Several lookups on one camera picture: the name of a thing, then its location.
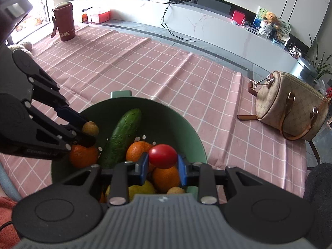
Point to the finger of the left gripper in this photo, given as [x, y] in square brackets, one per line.
[68, 136]
[47, 92]

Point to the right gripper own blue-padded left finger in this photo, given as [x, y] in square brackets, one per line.
[124, 175]

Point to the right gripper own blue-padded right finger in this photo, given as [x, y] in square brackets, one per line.
[202, 176]

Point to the orange mandarin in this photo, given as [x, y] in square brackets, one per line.
[136, 150]
[102, 198]
[81, 156]
[165, 179]

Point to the brown longan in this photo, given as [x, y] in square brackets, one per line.
[91, 128]
[176, 190]

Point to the yellow-green pear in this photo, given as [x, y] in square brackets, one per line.
[146, 188]

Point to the green cucumber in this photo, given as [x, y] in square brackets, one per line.
[122, 137]

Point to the red cherry tomato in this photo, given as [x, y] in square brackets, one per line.
[163, 156]

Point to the pink checkered tablecloth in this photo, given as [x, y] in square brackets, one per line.
[209, 96]

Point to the beige fuzzy cloth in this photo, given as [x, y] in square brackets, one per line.
[24, 46]

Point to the green plastic colander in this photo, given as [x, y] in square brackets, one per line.
[159, 123]

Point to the red TIME bottle sleeve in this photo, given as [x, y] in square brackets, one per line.
[63, 21]

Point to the beige monogram handbag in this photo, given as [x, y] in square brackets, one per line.
[289, 105]

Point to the white marble TV cabinet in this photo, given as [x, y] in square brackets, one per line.
[199, 24]

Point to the silver pedal trash bin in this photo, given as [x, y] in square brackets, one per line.
[303, 70]

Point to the potted green plant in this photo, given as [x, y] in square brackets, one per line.
[321, 63]

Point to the red box on cabinet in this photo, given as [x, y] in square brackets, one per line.
[238, 18]

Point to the teddy bear toy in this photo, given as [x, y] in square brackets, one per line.
[268, 24]

